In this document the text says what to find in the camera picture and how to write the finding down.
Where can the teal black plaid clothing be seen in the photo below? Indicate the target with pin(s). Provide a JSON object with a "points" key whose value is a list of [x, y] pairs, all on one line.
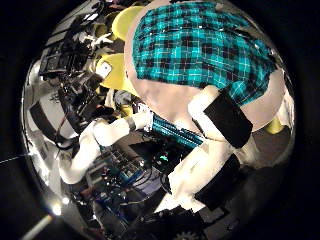
{"points": [[200, 43]]}

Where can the black equipment rig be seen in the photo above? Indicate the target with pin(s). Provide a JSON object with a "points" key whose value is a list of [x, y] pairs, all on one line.
{"points": [[76, 83]]}

